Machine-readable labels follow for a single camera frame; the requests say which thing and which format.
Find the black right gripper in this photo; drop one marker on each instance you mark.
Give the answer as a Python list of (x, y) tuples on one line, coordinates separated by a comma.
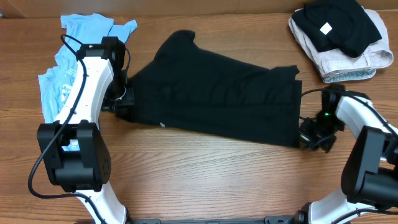
[(310, 133)]

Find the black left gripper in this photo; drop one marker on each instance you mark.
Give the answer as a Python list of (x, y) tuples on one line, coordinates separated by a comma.
[(125, 101)]

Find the black mesh shirt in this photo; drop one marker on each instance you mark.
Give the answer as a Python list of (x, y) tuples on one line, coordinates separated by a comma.
[(190, 88)]

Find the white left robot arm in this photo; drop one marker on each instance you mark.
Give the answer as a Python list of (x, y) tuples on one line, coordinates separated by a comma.
[(74, 160)]

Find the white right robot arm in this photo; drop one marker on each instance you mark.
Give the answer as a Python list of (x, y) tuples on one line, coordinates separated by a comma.
[(369, 178)]

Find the folded light blue garment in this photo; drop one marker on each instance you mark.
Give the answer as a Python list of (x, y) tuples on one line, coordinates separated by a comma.
[(350, 75)]

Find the light blue crumpled shirt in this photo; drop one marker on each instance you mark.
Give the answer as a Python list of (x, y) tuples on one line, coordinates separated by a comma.
[(56, 83)]

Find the folded beige garment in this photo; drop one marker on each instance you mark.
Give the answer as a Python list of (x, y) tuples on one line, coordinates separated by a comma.
[(378, 55)]

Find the folded black shirt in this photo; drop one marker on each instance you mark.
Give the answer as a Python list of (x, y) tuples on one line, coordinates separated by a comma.
[(337, 24)]

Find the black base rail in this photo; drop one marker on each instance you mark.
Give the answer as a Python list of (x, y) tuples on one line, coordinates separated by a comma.
[(286, 219)]

